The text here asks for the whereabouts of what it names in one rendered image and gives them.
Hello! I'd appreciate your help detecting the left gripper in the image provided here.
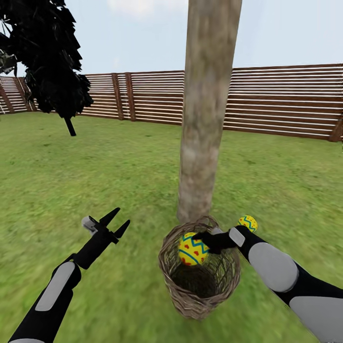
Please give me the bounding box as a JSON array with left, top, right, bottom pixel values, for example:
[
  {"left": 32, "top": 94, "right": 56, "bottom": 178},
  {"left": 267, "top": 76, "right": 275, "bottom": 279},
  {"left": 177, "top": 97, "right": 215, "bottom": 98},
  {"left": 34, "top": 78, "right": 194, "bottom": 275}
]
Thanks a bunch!
[{"left": 84, "top": 207, "right": 130, "bottom": 258}]

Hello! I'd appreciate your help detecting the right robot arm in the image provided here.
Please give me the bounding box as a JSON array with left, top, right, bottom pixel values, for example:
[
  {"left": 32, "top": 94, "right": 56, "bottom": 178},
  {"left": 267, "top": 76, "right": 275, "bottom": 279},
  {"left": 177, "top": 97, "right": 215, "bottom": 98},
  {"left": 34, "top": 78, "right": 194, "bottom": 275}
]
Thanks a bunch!
[{"left": 192, "top": 225, "right": 343, "bottom": 343}]

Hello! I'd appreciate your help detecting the easter egg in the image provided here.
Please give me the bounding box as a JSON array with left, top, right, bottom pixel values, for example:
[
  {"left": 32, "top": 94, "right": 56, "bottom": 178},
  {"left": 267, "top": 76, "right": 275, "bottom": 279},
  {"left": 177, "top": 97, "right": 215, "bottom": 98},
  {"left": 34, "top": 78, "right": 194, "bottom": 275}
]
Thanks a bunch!
[
  {"left": 237, "top": 215, "right": 257, "bottom": 232},
  {"left": 179, "top": 231, "right": 209, "bottom": 266}
]

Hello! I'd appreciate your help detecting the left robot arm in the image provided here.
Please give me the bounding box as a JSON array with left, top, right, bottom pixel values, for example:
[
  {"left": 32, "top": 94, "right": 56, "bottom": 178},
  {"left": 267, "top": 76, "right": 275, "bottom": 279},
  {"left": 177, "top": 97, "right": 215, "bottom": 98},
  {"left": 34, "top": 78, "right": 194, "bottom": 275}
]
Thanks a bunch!
[{"left": 8, "top": 207, "right": 130, "bottom": 343}]

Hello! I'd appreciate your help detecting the wicker basket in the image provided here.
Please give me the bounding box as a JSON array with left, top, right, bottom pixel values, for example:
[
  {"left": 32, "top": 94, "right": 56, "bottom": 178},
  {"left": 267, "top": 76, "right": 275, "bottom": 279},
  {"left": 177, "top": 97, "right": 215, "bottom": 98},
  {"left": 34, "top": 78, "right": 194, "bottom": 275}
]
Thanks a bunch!
[{"left": 158, "top": 215, "right": 241, "bottom": 322}]

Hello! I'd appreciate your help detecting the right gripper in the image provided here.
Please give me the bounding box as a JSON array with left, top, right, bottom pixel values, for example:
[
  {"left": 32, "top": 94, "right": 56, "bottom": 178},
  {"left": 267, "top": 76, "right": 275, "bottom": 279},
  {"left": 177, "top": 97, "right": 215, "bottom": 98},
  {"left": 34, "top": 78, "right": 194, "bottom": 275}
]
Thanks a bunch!
[{"left": 192, "top": 231, "right": 224, "bottom": 255}]

